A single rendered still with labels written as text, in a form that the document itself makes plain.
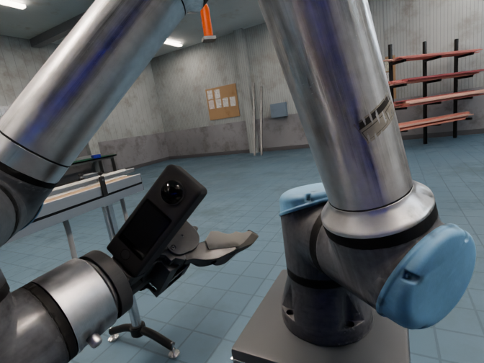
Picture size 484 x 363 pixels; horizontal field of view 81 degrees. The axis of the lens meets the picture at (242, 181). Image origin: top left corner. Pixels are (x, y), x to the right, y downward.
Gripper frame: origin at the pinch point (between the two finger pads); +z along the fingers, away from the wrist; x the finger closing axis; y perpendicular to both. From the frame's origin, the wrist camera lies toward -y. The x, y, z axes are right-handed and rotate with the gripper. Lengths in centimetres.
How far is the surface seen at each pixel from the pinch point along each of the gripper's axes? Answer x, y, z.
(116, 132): -613, 574, 553
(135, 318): -20, 135, 35
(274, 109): -257, 281, 802
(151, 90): -709, 496, 764
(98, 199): -62, 80, 35
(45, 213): -62, 75, 12
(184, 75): -621, 381, 803
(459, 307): 105, 57, 128
